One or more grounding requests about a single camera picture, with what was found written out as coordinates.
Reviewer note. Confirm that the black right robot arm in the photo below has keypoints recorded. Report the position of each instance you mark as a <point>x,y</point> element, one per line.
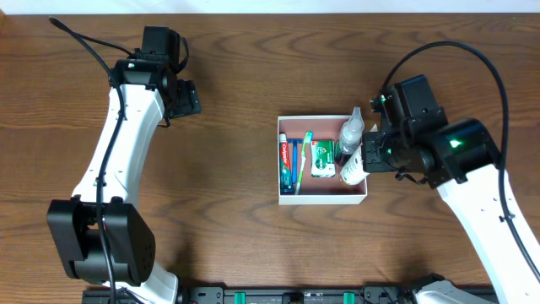
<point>462,163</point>

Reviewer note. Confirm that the blue disposable razor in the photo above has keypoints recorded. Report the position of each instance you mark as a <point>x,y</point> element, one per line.
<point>295,142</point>

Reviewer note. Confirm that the white bamboo print lotion tube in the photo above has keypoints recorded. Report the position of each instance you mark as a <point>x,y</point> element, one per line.
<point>353,173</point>

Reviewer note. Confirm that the green white Dettol soap pack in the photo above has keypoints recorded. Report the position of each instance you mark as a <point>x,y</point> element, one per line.
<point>322,158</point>

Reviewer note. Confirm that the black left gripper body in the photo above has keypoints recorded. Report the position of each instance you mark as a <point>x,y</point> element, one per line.
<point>186,99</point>

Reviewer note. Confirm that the green white toothbrush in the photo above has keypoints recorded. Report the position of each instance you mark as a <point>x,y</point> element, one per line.
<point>306,141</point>

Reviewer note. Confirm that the green white toothpaste tube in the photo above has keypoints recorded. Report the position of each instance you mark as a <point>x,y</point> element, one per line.
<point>286,180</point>

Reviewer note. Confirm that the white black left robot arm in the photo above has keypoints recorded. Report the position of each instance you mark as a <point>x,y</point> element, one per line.
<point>99,234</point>

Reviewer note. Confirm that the black mounting rail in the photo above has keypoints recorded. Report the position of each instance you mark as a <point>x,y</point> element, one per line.
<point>376,294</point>

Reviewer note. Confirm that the clear pump bottle blue liquid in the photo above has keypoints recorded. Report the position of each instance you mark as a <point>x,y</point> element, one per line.
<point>349,137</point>

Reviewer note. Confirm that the pink cardboard box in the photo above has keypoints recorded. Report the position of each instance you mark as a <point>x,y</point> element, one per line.
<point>318,190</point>

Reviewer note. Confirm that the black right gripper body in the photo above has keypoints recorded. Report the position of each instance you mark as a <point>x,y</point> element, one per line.
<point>373,152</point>

